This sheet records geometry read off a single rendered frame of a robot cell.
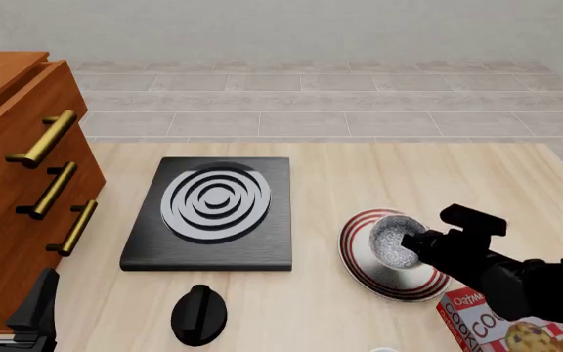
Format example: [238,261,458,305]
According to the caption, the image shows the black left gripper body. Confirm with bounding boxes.
[0,328,59,352]

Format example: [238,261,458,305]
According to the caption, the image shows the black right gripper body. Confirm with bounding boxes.
[425,227,497,286]

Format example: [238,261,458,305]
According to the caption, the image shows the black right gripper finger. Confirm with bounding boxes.
[400,229,434,258]

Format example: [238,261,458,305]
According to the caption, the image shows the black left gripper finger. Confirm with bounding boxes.
[4,267,62,335]

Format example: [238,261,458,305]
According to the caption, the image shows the black patterned bowl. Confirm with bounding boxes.
[368,214,430,270]

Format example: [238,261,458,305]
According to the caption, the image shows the white plate with red rings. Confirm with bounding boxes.
[337,208,452,303]

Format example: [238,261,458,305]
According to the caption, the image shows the red printed cookies box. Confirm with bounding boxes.
[435,286,563,352]

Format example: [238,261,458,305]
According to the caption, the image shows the flat black stove plate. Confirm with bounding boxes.
[119,155,294,273]

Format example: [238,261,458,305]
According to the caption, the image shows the small wooden drawer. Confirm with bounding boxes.
[0,175,108,328]

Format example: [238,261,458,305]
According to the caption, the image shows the medium wooden drawer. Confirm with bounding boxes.
[0,123,103,240]

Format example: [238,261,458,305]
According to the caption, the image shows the round black stove knob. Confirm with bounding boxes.
[170,284,230,347]

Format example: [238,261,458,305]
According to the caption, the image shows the large wooden drawer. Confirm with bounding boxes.
[0,59,90,177]

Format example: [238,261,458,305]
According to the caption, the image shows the short brass drawer handle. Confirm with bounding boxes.
[45,199,100,258]

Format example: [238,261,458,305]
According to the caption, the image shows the medium brass drawer handle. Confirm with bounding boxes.
[15,160,79,221]

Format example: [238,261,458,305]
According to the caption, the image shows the long brass drawer handle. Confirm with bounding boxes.
[4,109,79,170]

